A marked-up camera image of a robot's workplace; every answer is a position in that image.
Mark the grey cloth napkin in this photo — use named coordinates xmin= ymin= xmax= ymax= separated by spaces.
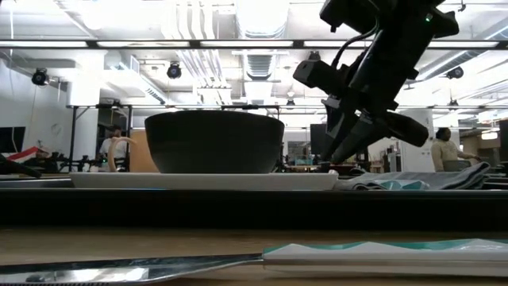
xmin=334 ymin=161 xmax=492 ymax=191

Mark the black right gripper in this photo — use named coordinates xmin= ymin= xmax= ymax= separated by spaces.
xmin=320 ymin=37 xmax=430 ymax=164

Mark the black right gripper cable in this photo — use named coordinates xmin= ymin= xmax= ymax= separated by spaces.
xmin=331 ymin=23 xmax=380 ymax=69

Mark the black wall screen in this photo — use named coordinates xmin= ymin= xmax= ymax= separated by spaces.
xmin=0 ymin=126 xmax=27 ymax=154

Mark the black bowl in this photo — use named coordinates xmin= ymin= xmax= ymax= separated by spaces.
xmin=144 ymin=110 xmax=286 ymax=175

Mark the black metal stand frame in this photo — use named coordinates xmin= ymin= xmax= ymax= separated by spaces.
xmin=66 ymin=103 xmax=133 ymax=172

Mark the white plate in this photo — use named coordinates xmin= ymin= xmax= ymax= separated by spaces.
xmin=68 ymin=170 xmax=340 ymax=191

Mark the person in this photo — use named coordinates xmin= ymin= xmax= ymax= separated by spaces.
xmin=23 ymin=145 xmax=56 ymax=172
xmin=430 ymin=126 xmax=482 ymax=172
xmin=98 ymin=125 xmax=128 ymax=172

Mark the red flat object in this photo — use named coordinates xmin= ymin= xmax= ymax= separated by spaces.
xmin=6 ymin=145 xmax=40 ymax=164

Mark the knife with teal patterned handle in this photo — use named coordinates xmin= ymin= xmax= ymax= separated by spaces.
xmin=0 ymin=238 xmax=508 ymax=285

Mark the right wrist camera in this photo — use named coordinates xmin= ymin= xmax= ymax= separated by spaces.
xmin=292 ymin=59 xmax=349 ymax=96

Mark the black computer monitor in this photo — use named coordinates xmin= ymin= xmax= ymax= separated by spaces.
xmin=310 ymin=123 xmax=330 ymax=156

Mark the white column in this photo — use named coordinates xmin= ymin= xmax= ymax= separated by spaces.
xmin=398 ymin=109 xmax=437 ymax=172

